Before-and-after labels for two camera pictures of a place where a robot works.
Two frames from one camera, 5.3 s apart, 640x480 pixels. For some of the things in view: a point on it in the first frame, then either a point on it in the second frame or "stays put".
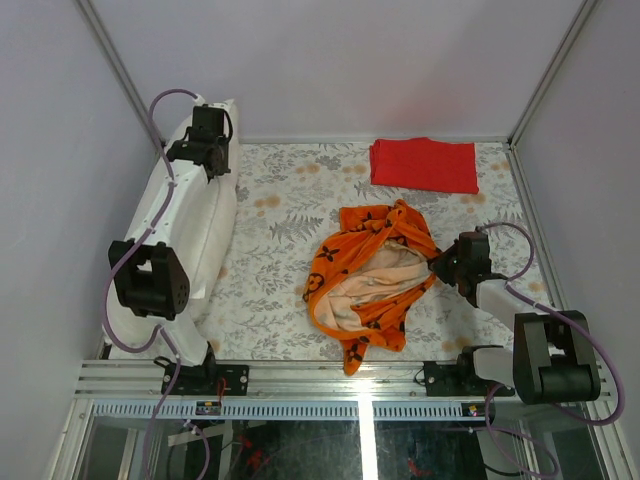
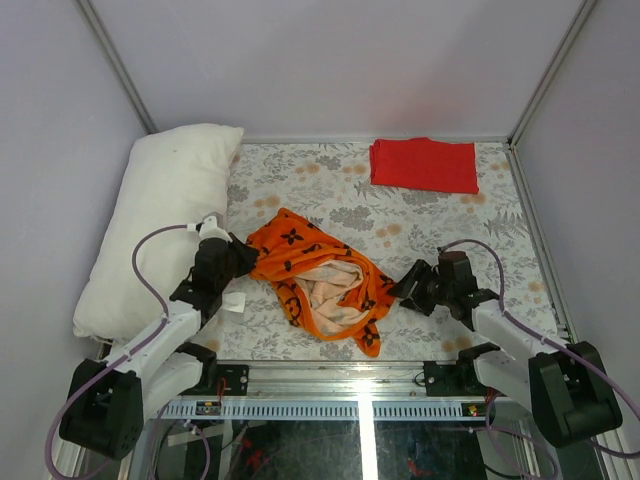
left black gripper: [222, 142] to [248, 254]
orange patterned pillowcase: [365, 233] to [322, 286]
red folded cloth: [424, 164] stays put
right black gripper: [437, 264] to [420, 271]
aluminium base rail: [303, 390] stays put
